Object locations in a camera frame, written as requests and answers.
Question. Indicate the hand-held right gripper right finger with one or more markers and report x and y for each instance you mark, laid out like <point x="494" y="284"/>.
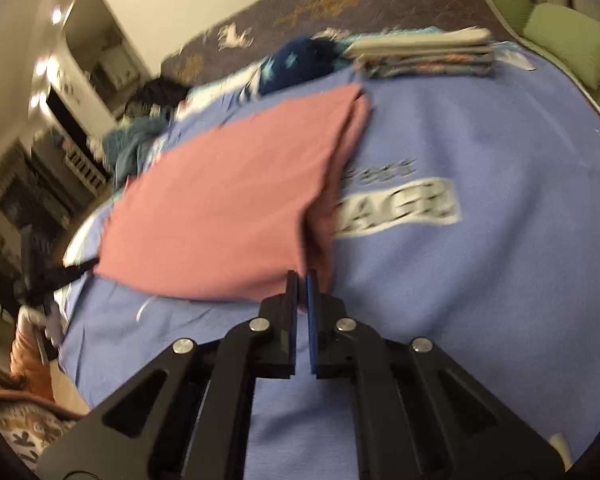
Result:
<point x="311" y="330"/>

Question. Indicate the pink long-sleeved shirt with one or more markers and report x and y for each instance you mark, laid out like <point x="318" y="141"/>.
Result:
<point x="220" y="185"/>

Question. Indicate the person's left hand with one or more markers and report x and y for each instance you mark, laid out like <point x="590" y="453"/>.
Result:
<point x="30" y="317"/>

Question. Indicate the white rack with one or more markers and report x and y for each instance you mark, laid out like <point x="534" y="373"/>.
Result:
<point x="87" y="170"/>

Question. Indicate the deer print headboard cover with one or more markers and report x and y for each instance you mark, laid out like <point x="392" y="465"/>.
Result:
<point x="330" y="0"/>

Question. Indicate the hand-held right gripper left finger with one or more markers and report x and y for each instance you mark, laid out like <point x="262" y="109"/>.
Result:
<point x="294" y="345"/>

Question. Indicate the black clothes pile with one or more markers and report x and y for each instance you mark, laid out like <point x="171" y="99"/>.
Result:
<point x="162" y="92"/>

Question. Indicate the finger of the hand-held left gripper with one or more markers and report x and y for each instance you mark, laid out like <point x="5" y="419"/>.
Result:
<point x="70" y="272"/>

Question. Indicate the dark shelf unit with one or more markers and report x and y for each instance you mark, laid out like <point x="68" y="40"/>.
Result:
<point x="35" y="195"/>

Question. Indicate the white floral quilt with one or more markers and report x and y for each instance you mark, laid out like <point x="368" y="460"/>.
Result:
<point x="240" y="85"/>

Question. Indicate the navy star print blanket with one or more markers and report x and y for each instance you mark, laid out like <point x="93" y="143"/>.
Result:
<point x="295" y="65"/>

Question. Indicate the folded beige cloth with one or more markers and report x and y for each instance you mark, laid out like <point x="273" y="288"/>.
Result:
<point x="430" y="40"/>

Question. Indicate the purple printed bedsheet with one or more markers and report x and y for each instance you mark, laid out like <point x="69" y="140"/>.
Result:
<point x="480" y="285"/>

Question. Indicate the teal blanket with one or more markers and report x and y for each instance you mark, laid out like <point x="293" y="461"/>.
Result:
<point x="130" y="145"/>

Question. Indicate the large green pillow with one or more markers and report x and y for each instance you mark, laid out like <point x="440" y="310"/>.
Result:
<point x="570" y="40"/>

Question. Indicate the person's patterned clothing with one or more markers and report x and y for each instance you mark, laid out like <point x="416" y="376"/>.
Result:
<point x="25" y="435"/>

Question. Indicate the folded patterned cloth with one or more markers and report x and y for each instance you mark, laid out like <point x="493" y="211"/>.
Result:
<point x="430" y="62"/>

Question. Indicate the person's left forearm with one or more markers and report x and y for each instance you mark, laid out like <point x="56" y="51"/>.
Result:
<point x="30" y="365"/>

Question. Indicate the ceiling spotlight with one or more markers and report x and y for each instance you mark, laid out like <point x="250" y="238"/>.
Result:
<point x="55" y="15"/>

